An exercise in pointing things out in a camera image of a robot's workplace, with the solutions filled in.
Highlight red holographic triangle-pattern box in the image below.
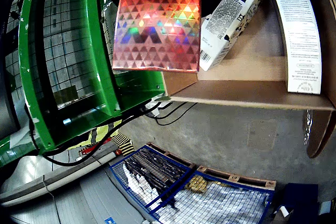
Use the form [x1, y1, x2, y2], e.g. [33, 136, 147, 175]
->
[112, 0, 202, 73]

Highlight cardboard box holding cartons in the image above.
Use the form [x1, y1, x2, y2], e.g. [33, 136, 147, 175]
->
[162, 0, 336, 158]

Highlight white cow-print carton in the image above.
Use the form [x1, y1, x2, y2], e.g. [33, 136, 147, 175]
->
[198, 0, 267, 72]

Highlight green metal machine housing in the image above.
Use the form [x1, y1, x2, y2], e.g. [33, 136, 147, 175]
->
[0, 0, 171, 167]

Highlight plain white tall carton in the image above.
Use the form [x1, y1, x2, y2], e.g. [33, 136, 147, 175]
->
[269, 0, 322, 95]

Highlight yellow safety vest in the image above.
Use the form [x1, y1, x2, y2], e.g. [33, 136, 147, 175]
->
[69, 124, 123, 150]

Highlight wooden pallet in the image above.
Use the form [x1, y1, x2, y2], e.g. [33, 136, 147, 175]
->
[145, 141, 196, 169]
[196, 165, 277, 190]

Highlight grey metal beam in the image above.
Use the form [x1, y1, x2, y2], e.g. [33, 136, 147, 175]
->
[0, 150, 118, 208]

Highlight dark blue plastic bin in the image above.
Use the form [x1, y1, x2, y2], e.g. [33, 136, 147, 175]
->
[272, 182, 320, 224]

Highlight black floor cable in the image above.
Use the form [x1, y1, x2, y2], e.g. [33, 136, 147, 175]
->
[145, 100, 198, 127]

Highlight yellow black striped post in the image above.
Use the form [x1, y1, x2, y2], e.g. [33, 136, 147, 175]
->
[112, 132, 136, 156]

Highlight blue wire crate silver contents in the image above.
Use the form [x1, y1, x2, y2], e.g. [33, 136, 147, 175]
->
[148, 171, 275, 224]

